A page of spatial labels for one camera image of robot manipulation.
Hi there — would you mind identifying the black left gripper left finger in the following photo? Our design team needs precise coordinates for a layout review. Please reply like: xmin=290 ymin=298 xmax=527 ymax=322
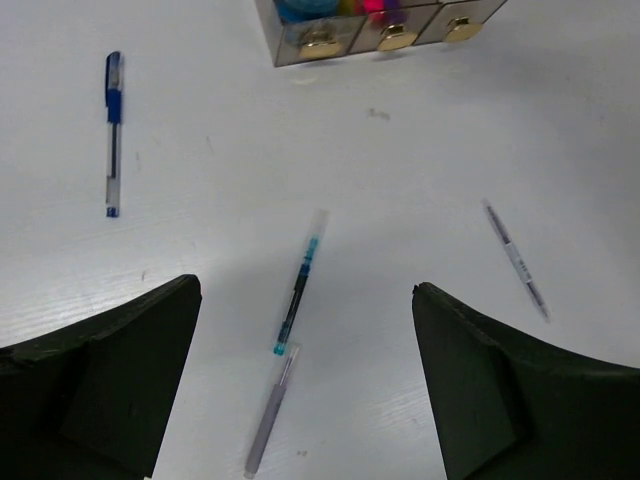
xmin=1 ymin=274 xmax=202 ymax=479

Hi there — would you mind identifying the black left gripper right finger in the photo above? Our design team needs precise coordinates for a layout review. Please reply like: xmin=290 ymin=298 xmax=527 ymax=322
xmin=412 ymin=283 xmax=639 ymax=479

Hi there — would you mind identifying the blue ballpoint pen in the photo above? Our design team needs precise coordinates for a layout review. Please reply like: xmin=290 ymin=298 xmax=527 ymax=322
xmin=104 ymin=51 xmax=124 ymax=218

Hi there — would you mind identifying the purple capped black highlighter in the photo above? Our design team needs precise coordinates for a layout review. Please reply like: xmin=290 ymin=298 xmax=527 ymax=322
xmin=383 ymin=0 xmax=407 ymax=24

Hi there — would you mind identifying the pink capped black highlighter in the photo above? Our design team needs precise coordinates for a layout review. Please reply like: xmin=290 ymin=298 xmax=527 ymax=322
xmin=362 ymin=0 xmax=385 ymax=24

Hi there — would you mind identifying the yellow capped black highlighter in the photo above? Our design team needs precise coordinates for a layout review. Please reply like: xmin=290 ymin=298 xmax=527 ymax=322
xmin=336 ymin=0 xmax=363 ymax=16

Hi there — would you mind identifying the thin black white pen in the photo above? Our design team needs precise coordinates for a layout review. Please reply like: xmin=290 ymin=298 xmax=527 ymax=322
xmin=483 ymin=200 xmax=551 ymax=323

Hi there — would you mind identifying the dark blue gel pen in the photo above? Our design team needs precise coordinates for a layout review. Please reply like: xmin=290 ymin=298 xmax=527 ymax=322
xmin=273 ymin=210 xmax=329 ymax=356

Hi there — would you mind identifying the right clear storage bin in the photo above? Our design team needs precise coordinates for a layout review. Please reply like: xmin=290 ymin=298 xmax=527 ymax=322
xmin=414 ymin=0 xmax=506 ymax=46

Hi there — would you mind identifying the clear storage bin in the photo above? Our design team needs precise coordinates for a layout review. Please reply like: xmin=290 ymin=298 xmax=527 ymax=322
xmin=349 ymin=0 xmax=441 ymax=54
xmin=414 ymin=0 xmax=506 ymax=46
xmin=254 ymin=1 xmax=365 ymax=68

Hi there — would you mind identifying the middle clear storage bin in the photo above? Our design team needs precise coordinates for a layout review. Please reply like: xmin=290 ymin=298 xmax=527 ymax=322
xmin=349 ymin=0 xmax=441 ymax=54

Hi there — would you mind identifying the left clear storage bin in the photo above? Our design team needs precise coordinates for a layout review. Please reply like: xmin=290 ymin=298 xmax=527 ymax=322
xmin=254 ymin=1 xmax=365 ymax=68

